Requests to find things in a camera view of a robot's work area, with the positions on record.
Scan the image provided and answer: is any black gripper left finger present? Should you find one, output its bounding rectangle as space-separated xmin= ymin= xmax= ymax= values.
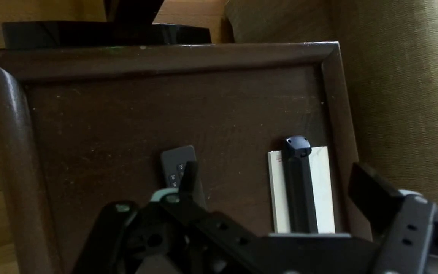
xmin=71 ymin=160 xmax=270 ymax=274

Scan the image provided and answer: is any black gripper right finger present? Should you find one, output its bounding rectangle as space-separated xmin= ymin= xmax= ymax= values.
xmin=346 ymin=161 xmax=438 ymax=274

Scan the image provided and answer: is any black remote control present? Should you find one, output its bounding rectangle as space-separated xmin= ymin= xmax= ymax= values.
xmin=158 ymin=143 xmax=200 ymax=190

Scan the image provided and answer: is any dark brown wooden side table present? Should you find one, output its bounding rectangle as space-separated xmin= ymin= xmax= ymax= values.
xmin=0 ymin=41 xmax=374 ymax=274

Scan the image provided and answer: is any olive fabric sofa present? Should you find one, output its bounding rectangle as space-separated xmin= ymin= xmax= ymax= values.
xmin=220 ymin=0 xmax=438 ymax=210

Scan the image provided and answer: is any black flat stand base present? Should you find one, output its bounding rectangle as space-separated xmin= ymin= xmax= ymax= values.
xmin=1 ymin=0 xmax=212 ymax=50

